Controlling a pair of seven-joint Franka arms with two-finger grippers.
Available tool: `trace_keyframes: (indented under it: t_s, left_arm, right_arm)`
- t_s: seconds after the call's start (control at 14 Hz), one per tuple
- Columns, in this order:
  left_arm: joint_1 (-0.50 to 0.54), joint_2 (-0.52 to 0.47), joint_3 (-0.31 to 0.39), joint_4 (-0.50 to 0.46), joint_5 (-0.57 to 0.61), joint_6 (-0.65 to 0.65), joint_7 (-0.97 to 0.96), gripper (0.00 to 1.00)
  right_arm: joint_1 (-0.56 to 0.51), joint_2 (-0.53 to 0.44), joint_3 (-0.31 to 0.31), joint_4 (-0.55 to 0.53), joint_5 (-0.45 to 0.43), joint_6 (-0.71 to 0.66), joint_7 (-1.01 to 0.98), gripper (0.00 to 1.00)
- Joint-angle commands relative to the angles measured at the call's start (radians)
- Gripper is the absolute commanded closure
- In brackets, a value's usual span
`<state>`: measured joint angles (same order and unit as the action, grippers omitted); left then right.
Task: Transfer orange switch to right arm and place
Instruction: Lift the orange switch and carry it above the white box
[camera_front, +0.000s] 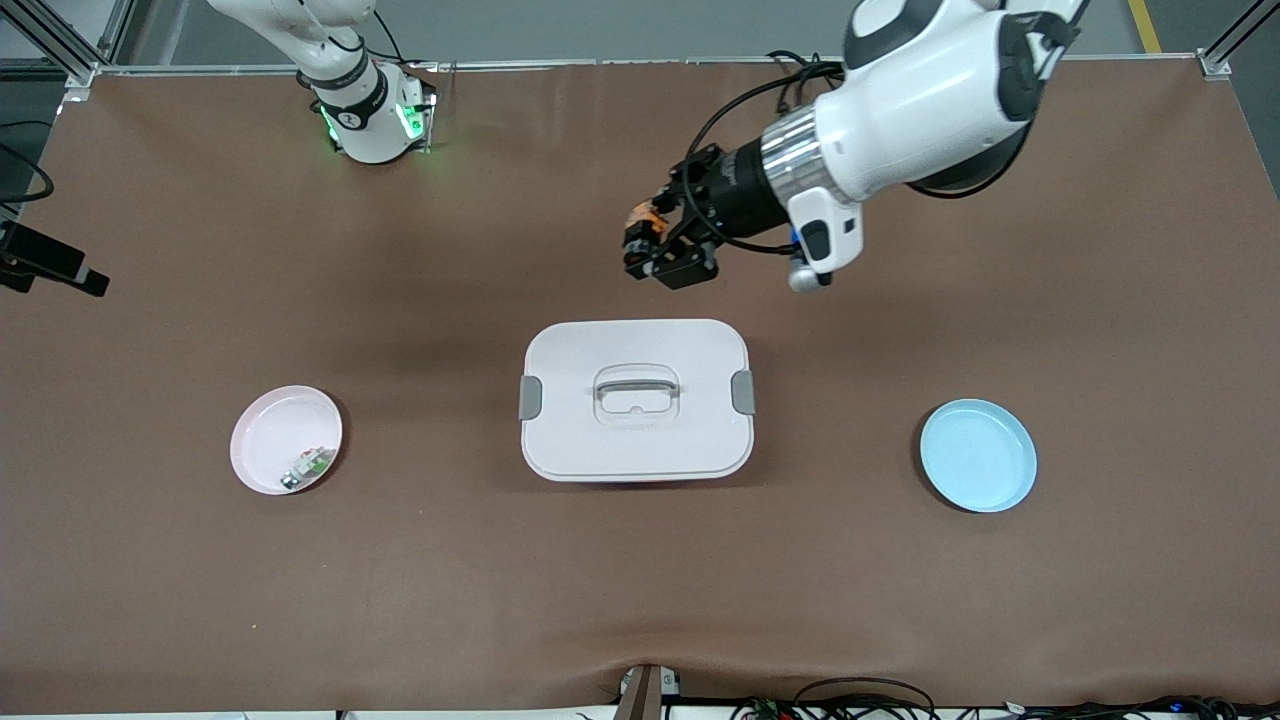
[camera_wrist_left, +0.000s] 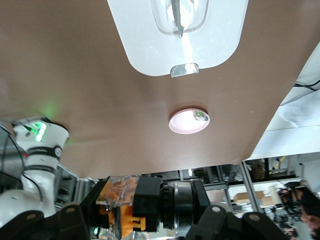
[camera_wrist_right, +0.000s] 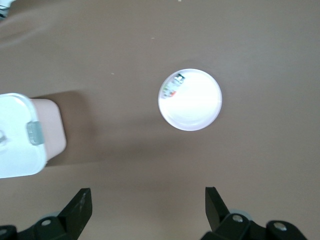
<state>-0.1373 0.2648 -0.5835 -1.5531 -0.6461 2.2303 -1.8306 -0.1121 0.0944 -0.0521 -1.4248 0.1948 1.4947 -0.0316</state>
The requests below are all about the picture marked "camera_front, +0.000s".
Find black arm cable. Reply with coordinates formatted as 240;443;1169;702
683;55;851;256
0;120;54;206

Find orange push-button switch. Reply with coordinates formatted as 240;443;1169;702
622;200;673;283

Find aluminium table edge rail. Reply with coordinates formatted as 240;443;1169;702
95;52;1216;76

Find black left base cable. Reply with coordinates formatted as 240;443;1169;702
767;50;851;86

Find brown table mat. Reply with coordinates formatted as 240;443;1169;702
0;55;1280;713

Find pale pink round plate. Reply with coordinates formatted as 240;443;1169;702
229;385;344;497

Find light blue round plate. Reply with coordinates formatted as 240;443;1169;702
919;398;1039;514

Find white lidded storage box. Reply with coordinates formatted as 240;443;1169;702
517;318;757;484

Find tangled black cables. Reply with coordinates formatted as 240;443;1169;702
728;677;1280;720

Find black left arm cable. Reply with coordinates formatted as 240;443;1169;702
683;55;851;256

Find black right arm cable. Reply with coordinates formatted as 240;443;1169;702
0;120;54;206

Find aluminium frame strut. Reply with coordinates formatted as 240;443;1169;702
1198;0;1280;81
0;0;136;89

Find green white switch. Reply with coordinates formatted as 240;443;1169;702
279;447;337;492

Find black right base cable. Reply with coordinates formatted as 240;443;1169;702
372;8;411;66

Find brown mount post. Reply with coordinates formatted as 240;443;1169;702
615;662;683;720

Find black base cable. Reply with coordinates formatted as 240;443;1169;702
767;50;851;86
372;8;411;66

